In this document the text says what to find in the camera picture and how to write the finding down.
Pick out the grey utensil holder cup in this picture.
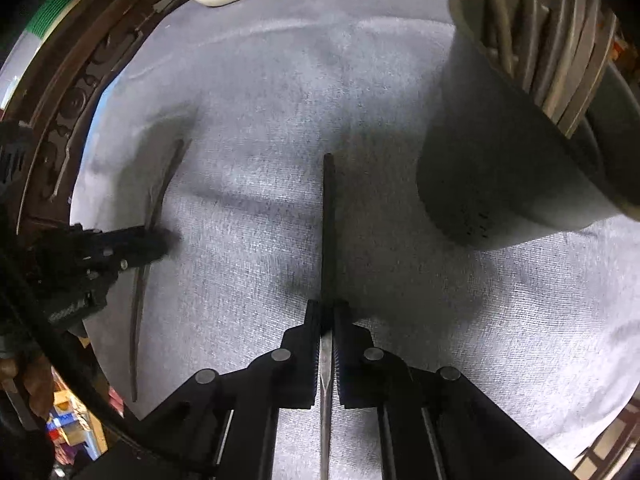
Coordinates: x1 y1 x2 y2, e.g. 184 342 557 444
416 0 639 250

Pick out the green thermos flask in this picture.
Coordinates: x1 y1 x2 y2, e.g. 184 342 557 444
25 0 79 40

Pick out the person's left hand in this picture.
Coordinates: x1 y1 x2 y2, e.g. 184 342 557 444
0 354 54 420

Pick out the dark wooden chopstick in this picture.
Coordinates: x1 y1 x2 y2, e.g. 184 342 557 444
486 0 514 76

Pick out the grey cloth table mat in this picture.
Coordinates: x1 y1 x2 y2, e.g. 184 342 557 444
70 0 639 464

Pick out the thin dark chopstick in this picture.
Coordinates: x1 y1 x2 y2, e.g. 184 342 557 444
128 139 190 402

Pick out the engraved steel chopstick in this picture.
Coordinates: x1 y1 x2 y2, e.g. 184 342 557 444
515 0 544 93

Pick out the dark carved wooden sideboard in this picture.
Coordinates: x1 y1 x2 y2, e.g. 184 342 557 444
6 0 186 240

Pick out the grey chopstick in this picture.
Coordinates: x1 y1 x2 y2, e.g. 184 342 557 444
556 0 617 139
319 153 336 480

